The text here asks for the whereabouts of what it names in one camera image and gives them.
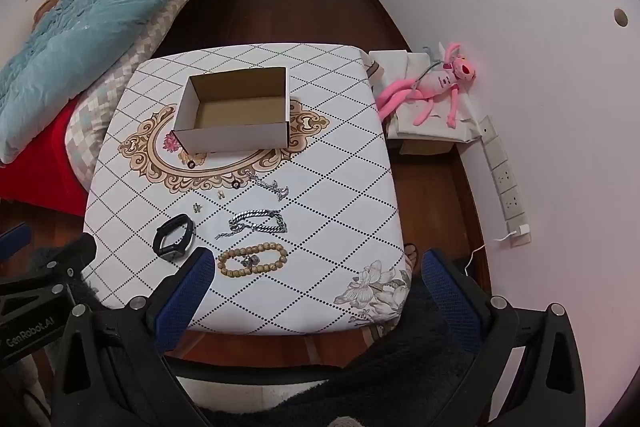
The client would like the dark bangle bracelet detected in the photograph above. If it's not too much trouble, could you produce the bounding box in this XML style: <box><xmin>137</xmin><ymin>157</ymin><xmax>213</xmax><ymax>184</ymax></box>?
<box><xmin>153</xmin><ymin>214</ymin><xmax>195</xmax><ymax>262</ymax></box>

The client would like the white cable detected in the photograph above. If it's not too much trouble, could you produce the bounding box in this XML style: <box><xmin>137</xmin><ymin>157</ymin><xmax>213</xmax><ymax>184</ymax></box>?
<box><xmin>465</xmin><ymin>232</ymin><xmax>518</xmax><ymax>278</ymax></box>

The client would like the white patterned tablecloth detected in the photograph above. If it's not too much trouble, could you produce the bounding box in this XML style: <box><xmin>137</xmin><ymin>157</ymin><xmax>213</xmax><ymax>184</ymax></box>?
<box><xmin>82</xmin><ymin>43</ymin><xmax>413</xmax><ymax>335</ymax></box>

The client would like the silver pendant necklace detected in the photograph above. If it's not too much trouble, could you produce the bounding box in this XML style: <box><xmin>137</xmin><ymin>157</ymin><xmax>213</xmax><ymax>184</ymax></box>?
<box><xmin>247</xmin><ymin>173</ymin><xmax>291</xmax><ymax>202</ymax></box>

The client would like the light blue quilt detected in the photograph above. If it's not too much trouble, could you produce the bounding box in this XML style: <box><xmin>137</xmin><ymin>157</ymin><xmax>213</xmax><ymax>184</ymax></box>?
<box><xmin>0</xmin><ymin>0</ymin><xmax>249</xmax><ymax>165</ymax></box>

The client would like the white power strip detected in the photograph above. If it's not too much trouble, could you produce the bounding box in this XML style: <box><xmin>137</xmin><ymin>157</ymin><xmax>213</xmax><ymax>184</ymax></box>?
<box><xmin>477</xmin><ymin>116</ymin><xmax>533</xmax><ymax>248</ymax></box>

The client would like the white paper bag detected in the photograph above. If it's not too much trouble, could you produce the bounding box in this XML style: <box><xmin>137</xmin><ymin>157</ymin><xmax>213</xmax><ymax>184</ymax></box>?
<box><xmin>369</xmin><ymin>49</ymin><xmax>483</xmax><ymax>142</ymax></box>

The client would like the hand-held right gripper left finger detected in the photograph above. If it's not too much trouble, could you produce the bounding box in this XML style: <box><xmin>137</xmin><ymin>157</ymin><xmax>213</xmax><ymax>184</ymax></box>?
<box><xmin>52</xmin><ymin>247</ymin><xmax>216</xmax><ymax>427</ymax></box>

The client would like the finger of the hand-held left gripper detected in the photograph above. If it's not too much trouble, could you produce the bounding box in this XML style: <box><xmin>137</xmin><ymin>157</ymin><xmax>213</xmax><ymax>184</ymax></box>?
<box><xmin>0</xmin><ymin>234</ymin><xmax>98</xmax><ymax>303</ymax></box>
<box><xmin>0</xmin><ymin>222</ymin><xmax>32</xmax><ymax>265</ymax></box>

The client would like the cardboard box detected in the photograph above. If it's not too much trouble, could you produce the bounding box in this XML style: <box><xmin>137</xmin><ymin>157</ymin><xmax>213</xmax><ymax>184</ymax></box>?
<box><xmin>173</xmin><ymin>66</ymin><xmax>291</xmax><ymax>155</ymax></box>

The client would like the brown pillow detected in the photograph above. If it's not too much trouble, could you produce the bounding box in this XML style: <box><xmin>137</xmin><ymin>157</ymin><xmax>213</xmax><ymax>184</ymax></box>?
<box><xmin>34</xmin><ymin>0</ymin><xmax>66</xmax><ymax>28</ymax></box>

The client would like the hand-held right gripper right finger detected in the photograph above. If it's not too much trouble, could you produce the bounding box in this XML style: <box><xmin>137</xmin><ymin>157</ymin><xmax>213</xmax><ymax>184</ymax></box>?
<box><xmin>421</xmin><ymin>248</ymin><xmax>587</xmax><ymax>427</ymax></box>

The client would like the silver chain bracelet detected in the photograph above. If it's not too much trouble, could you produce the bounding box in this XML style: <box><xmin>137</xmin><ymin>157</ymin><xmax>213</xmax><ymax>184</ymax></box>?
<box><xmin>215</xmin><ymin>208</ymin><xmax>289</xmax><ymax>241</ymax></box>

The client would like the pink plush toy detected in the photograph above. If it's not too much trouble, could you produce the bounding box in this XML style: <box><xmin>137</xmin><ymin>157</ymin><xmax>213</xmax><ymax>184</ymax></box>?
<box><xmin>376</xmin><ymin>42</ymin><xmax>477</xmax><ymax>128</ymax></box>

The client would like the wooden bead bracelet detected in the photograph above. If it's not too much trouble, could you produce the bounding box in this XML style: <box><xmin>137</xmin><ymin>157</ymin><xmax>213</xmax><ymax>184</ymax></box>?
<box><xmin>217</xmin><ymin>243</ymin><xmax>288</xmax><ymax>279</ymax></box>

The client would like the red blanket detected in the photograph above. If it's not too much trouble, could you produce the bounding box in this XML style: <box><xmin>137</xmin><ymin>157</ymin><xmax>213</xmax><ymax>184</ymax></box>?
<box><xmin>0</xmin><ymin>99</ymin><xmax>91</xmax><ymax>218</ymax></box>

